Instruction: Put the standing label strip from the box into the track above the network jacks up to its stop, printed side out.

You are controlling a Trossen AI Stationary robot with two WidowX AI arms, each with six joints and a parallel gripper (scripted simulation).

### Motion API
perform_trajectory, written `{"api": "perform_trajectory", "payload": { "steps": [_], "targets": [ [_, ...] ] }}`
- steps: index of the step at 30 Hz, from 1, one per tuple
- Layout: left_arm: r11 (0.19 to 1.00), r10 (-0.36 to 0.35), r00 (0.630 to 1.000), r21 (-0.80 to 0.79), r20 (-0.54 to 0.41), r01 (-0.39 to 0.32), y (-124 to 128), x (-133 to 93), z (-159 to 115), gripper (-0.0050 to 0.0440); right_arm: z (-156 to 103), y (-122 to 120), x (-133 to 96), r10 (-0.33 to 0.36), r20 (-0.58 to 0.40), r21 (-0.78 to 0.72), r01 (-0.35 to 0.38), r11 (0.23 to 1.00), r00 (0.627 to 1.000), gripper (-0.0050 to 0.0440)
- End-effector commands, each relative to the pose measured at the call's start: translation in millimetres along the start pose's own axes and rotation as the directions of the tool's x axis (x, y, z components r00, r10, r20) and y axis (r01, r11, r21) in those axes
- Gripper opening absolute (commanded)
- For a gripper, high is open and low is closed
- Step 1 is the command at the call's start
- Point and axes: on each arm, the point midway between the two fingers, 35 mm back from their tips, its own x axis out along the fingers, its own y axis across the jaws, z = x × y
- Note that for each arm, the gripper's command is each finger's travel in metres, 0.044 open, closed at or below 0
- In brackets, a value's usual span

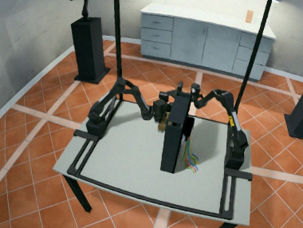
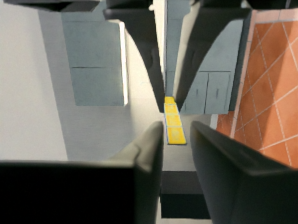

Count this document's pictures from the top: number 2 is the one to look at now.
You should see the yellow label strip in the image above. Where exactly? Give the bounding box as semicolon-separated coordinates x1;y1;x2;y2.
164;97;187;146

